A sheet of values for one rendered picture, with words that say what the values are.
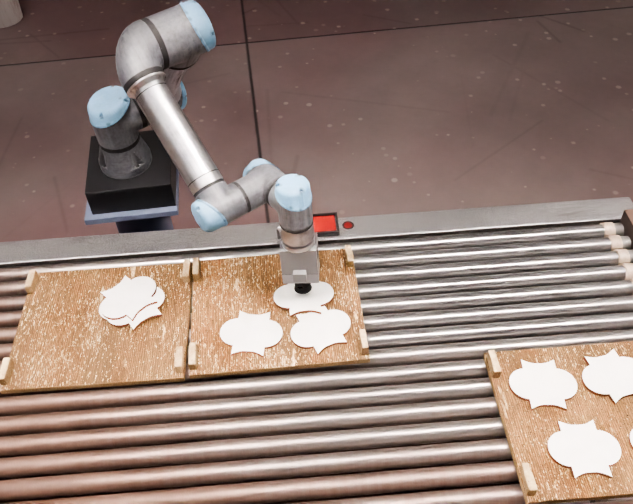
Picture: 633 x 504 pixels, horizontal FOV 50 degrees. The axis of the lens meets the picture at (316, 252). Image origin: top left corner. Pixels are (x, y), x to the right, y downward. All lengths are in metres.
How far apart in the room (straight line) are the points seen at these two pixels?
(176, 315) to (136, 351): 0.13
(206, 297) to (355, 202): 1.69
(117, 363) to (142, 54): 0.69
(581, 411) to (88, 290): 1.19
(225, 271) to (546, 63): 3.04
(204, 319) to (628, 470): 0.97
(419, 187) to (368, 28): 1.54
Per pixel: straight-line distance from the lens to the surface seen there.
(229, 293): 1.72
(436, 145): 3.66
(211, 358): 1.60
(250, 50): 4.45
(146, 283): 1.75
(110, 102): 1.96
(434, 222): 1.91
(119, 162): 2.03
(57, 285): 1.85
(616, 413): 1.61
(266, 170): 1.53
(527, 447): 1.52
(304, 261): 1.55
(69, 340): 1.73
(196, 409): 1.56
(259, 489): 1.45
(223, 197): 1.48
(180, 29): 1.59
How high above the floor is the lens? 2.24
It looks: 47 degrees down
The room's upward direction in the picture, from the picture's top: 2 degrees counter-clockwise
